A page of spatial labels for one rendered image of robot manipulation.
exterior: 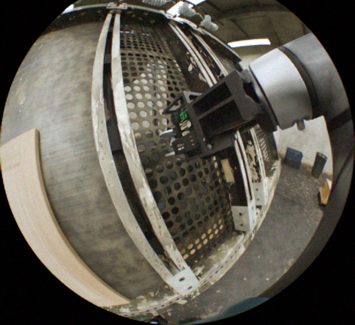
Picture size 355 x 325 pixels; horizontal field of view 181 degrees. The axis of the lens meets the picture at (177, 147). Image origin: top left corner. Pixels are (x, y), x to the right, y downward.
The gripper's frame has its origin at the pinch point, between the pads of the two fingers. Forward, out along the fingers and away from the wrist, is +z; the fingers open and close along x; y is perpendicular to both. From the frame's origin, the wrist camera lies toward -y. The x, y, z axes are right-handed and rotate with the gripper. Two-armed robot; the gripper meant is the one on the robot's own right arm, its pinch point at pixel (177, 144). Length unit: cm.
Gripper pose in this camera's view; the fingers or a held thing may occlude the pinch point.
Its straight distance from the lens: 26.6
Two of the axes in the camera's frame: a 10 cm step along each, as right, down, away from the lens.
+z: -5.3, 2.4, 8.1
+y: -7.9, 2.0, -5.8
